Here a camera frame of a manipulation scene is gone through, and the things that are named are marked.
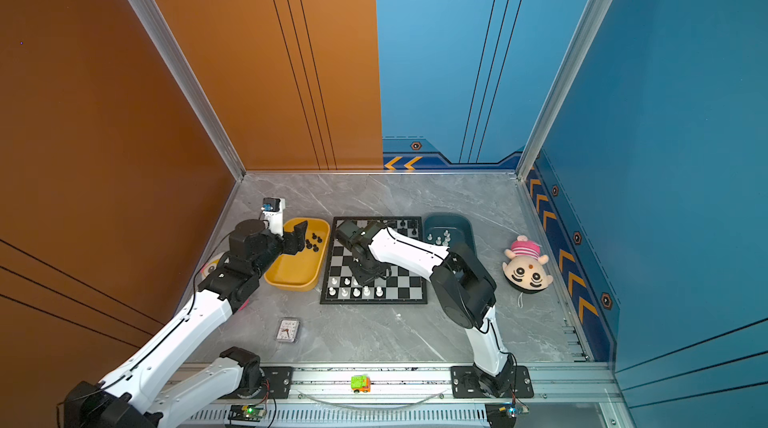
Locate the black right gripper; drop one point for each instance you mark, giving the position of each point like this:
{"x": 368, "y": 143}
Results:
{"x": 363, "y": 280}

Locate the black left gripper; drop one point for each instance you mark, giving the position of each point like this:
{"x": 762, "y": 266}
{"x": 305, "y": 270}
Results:
{"x": 296, "y": 240}

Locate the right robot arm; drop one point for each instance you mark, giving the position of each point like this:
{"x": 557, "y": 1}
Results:
{"x": 463, "y": 287}

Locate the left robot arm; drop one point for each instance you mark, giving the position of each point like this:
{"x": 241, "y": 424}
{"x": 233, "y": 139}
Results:
{"x": 109, "y": 403}

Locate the left green circuit board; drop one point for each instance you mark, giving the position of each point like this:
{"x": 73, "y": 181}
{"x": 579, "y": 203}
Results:
{"x": 239, "y": 414}

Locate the green circuit board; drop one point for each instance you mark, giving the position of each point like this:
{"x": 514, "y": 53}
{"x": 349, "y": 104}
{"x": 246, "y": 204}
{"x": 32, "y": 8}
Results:
{"x": 504, "y": 415}
{"x": 239, "y": 414}

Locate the right green circuit board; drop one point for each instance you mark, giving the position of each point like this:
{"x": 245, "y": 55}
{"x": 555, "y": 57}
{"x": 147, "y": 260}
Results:
{"x": 504, "y": 415}

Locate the yellow plastic tray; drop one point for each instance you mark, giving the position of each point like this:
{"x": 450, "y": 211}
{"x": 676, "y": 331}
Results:
{"x": 301, "y": 272}

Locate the black white chessboard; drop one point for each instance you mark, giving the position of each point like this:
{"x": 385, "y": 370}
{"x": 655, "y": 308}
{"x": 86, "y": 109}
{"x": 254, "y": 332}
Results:
{"x": 395, "y": 285}

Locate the small clear alarm clock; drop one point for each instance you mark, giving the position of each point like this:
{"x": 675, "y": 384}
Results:
{"x": 288, "y": 330}

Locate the pink green plush toy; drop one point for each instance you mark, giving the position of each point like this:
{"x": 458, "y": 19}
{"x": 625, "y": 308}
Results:
{"x": 210, "y": 265}

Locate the dark teal plastic tray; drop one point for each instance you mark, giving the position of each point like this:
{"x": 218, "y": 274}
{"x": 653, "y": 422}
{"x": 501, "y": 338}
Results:
{"x": 448, "y": 229}

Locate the green orange toy car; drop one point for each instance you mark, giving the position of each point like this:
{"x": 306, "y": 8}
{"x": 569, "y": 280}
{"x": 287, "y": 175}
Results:
{"x": 360, "y": 384}

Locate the pink plush pig toy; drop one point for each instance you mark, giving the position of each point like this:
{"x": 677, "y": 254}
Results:
{"x": 524, "y": 268}

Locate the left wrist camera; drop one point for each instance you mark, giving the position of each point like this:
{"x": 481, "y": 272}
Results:
{"x": 273, "y": 214}

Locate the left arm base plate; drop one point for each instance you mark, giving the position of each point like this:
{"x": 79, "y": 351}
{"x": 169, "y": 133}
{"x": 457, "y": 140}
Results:
{"x": 271, "y": 382}

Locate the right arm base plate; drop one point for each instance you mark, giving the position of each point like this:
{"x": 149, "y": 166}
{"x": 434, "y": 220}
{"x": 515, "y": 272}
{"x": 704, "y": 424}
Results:
{"x": 465, "y": 381}

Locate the aluminium front rail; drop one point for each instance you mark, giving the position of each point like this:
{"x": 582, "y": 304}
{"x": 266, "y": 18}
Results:
{"x": 408, "y": 383}

